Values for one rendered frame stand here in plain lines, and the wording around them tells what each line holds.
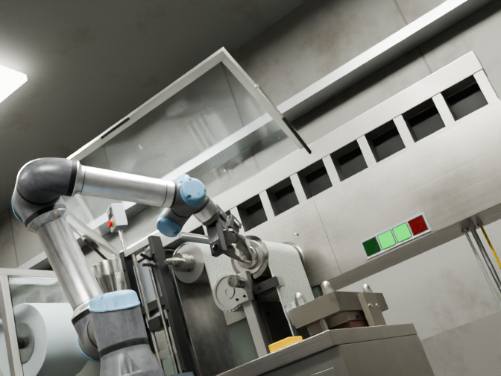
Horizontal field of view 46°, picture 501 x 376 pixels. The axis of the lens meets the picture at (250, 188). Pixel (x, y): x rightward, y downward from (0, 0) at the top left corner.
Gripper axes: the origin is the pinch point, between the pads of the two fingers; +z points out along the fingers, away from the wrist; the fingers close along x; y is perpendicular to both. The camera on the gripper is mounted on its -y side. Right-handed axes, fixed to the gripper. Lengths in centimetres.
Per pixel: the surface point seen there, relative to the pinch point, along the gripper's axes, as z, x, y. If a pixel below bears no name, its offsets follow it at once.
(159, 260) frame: -13.2, 28.2, 3.5
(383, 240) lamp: 30.4, -33.9, 19.6
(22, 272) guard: -29, 97, 22
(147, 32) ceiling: -52, 69, 199
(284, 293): 14.4, -5.3, -5.3
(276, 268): 9.2, -5.2, 1.9
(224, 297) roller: 7.5, 14.8, -2.8
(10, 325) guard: -22, 97, -1
